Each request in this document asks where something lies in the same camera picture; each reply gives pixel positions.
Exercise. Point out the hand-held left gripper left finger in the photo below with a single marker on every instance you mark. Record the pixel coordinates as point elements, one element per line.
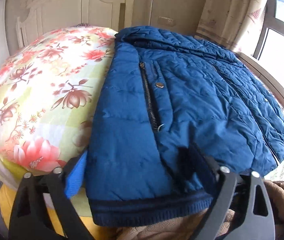
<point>75,177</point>

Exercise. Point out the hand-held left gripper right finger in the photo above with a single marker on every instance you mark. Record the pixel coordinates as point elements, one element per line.
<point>224,187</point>

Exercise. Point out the blue quilted jacket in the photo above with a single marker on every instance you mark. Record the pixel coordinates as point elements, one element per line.
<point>194,92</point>

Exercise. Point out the brown fleece blanket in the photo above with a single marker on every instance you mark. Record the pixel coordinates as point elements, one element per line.
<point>282,202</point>

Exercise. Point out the yellow bed sheet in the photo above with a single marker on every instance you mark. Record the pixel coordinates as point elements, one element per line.
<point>4,200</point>

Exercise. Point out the floral quilt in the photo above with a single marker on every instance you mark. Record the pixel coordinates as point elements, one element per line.
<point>44,92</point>

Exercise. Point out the dark-framed window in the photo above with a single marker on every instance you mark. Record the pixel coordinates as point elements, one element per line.
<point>264,37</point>

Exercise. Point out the printed curtain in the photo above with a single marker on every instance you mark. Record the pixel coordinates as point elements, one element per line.
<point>232,12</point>

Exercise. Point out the patterned pillow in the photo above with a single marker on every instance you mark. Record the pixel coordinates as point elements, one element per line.
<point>83,25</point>

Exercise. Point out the white bed headboard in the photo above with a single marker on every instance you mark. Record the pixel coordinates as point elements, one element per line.
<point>81,5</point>

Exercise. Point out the wall socket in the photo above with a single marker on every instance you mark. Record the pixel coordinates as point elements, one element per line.
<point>167,21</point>

